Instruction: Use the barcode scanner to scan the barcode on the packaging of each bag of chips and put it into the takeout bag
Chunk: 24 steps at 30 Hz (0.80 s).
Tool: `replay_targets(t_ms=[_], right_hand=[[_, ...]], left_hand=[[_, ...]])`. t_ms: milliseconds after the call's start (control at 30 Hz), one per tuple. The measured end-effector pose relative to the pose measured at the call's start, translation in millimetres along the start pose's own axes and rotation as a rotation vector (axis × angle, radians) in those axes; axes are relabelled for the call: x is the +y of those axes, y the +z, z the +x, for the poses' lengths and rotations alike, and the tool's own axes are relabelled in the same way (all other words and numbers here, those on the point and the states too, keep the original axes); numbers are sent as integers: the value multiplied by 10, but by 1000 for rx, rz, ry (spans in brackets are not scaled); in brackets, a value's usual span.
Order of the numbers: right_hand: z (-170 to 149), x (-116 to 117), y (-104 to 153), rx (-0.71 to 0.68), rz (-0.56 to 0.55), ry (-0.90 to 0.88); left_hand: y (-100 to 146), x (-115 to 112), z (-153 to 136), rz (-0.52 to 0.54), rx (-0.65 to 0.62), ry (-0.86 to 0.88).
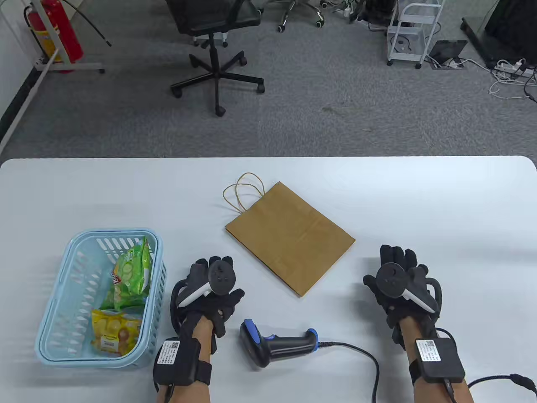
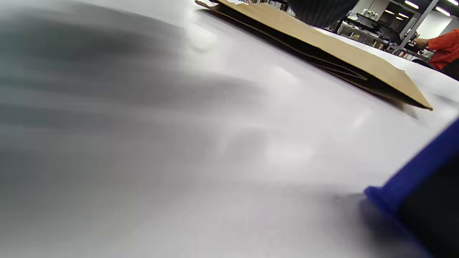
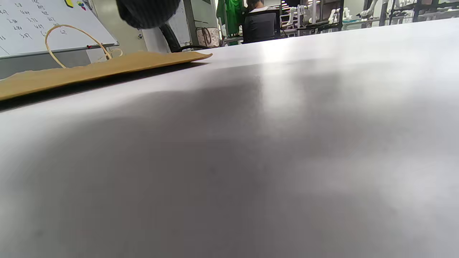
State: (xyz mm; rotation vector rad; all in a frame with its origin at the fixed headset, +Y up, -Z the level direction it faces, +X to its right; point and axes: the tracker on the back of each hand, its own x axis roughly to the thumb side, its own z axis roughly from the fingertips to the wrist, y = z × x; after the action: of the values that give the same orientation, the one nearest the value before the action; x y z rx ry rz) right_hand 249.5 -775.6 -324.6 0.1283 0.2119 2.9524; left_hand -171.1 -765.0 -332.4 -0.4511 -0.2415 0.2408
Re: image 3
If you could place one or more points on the black office chair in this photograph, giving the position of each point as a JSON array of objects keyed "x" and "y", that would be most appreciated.
[{"x": 171, "y": 37}]

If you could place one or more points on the person's right hand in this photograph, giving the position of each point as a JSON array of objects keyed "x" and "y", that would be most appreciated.
[{"x": 147, "y": 12}]

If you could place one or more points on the white whiteboard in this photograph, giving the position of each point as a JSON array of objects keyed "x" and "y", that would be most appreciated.
[{"x": 36, "y": 25}]

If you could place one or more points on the brown paper bag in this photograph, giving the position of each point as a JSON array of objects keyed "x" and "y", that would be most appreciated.
[{"x": 107, "y": 68}]

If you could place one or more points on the black desk chair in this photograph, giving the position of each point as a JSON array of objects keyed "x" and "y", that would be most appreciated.
[{"x": 261, "y": 27}]

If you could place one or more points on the patterned tote bag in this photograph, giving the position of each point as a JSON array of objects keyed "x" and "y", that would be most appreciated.
[{"x": 209, "y": 37}]

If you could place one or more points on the green hanging garment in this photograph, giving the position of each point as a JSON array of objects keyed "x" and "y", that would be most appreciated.
[{"x": 233, "y": 12}]

